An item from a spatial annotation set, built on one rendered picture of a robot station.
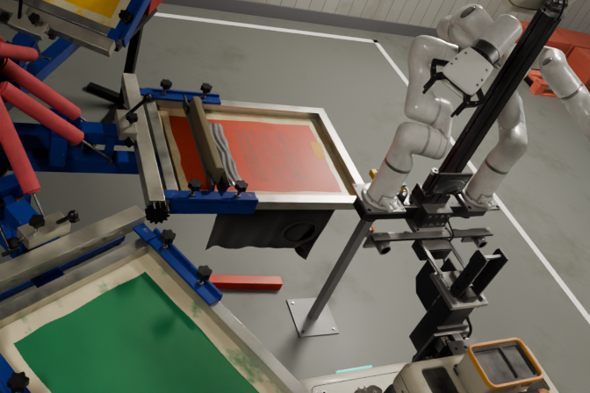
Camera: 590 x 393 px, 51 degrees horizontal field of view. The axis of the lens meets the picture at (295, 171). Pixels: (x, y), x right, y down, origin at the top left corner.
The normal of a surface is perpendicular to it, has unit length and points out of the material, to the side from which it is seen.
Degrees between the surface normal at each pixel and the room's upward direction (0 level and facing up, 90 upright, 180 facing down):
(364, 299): 0
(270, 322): 0
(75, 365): 0
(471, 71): 44
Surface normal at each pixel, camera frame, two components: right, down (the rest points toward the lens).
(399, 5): 0.33, 0.68
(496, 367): 0.32, -0.73
